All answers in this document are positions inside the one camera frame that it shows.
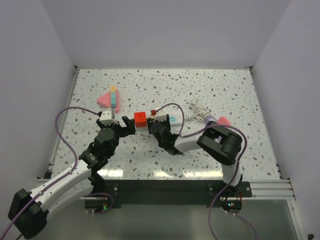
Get red cube plug adapter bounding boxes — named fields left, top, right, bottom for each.
left=134, top=111, right=147, bottom=128

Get pink triangular power strip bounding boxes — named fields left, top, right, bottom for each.
left=97, top=85, right=120, bottom=114

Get pink square plug adapter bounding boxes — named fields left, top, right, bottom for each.
left=216, top=116, right=231, bottom=126

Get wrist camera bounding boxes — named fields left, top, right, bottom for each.
left=99, top=108, right=118, bottom=126
left=150, top=107, right=167, bottom=122

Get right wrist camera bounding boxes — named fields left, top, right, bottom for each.
left=150, top=107, right=167, bottom=122

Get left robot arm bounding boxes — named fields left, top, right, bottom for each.
left=8, top=116, right=136, bottom=240

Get white multicolour power strip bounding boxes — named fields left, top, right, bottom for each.
left=147, top=105, right=183, bottom=128

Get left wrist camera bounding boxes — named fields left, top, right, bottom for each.
left=99, top=108, right=118, bottom=126

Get purple power strip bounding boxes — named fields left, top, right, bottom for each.
left=203, top=115, right=216, bottom=125

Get aluminium frame rail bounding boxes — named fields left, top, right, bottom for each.
left=250, top=179, right=296, bottom=200

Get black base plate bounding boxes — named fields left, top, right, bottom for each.
left=74, top=179, right=253, bottom=210

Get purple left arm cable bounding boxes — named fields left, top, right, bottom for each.
left=0, top=106, right=115, bottom=240

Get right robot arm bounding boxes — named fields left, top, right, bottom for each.
left=147, top=119, right=248, bottom=197

